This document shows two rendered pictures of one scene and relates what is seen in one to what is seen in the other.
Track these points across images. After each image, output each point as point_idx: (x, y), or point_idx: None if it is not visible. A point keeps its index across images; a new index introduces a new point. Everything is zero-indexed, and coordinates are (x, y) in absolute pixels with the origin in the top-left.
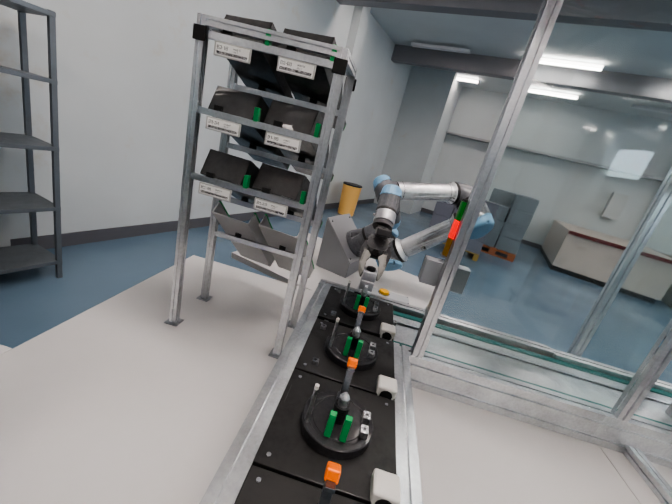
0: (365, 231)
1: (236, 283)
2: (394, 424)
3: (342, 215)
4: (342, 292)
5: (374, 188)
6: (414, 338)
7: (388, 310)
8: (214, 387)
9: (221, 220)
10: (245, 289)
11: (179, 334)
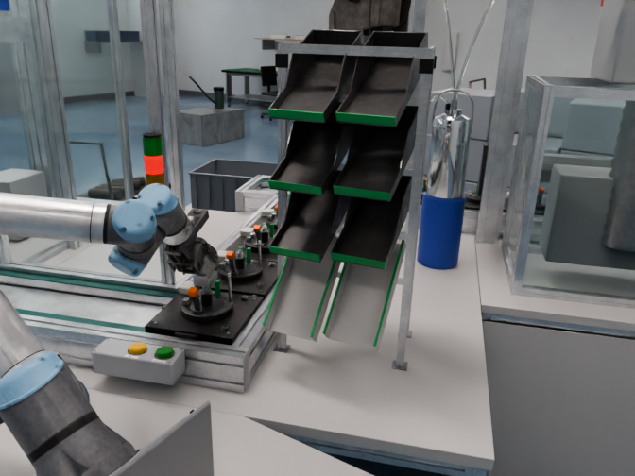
0: (92, 407)
1: (376, 400)
2: (228, 247)
3: (132, 458)
4: (218, 330)
5: (156, 228)
6: (135, 320)
7: (163, 314)
8: None
9: (395, 256)
10: (357, 391)
11: (390, 324)
